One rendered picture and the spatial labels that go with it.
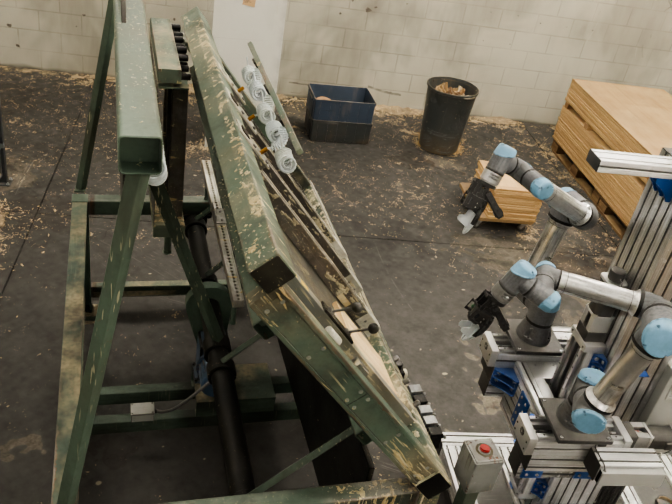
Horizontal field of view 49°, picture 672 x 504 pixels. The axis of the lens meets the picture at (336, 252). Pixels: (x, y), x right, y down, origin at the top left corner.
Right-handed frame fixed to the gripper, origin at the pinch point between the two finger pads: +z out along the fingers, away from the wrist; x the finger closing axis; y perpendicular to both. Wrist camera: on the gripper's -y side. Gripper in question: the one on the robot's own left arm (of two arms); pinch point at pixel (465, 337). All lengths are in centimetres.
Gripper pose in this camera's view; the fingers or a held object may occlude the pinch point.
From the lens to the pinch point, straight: 265.9
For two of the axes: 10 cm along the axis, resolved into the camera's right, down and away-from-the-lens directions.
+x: 0.8, 5.6, -8.2
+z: -5.6, 7.1, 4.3
